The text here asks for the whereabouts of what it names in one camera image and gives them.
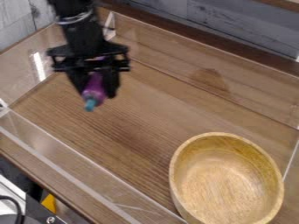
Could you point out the purple toy eggplant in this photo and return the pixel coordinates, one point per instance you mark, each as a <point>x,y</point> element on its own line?
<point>93,92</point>

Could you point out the brown wooden bowl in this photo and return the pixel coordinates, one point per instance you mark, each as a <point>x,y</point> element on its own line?
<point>224,181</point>

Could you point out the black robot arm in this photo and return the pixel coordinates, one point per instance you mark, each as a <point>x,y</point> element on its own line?
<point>77,9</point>

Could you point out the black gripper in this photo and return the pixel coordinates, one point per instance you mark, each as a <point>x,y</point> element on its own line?
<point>90,53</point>

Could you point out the black device with yellow label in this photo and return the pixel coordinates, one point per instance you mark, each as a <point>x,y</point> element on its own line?
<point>44,208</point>

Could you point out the clear acrylic corner bracket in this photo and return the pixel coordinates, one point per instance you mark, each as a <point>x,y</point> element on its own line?
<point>109,27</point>

